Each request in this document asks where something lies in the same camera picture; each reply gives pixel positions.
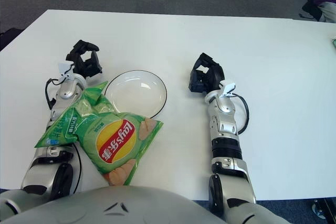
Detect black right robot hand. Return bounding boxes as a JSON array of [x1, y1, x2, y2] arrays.
[[188, 52, 226, 93]]

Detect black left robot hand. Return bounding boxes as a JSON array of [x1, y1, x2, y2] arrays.
[[65, 39, 103, 79]]

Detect green potato chip bag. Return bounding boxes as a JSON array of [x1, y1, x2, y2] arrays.
[[34, 81, 164, 187]]

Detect white plate with black rim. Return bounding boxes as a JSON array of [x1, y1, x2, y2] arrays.
[[103, 70, 168, 119]]

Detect white right wrist connector box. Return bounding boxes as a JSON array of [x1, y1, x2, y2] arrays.
[[220, 80, 236, 98]]

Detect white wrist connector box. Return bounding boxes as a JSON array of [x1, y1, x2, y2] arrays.
[[220, 80, 236, 98], [57, 61, 76, 82]]

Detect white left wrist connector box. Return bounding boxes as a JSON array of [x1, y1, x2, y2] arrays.
[[57, 61, 76, 82]]

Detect black backpack on floor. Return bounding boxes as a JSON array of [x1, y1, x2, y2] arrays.
[[0, 27, 26, 51]]

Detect silver robot torso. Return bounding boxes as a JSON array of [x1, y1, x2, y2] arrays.
[[0, 185, 232, 224]]

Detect black chair base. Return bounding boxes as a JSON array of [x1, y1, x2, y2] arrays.
[[311, 197, 336, 219]]

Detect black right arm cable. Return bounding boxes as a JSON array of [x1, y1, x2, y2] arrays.
[[230, 91, 249, 134]]

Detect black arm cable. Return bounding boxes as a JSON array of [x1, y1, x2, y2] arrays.
[[230, 91, 249, 134], [45, 78, 82, 195]]

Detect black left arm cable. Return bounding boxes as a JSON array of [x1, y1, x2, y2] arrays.
[[45, 78, 82, 195]]

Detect black bag with strap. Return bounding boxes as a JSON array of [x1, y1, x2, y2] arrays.
[[299, 0, 324, 22]]

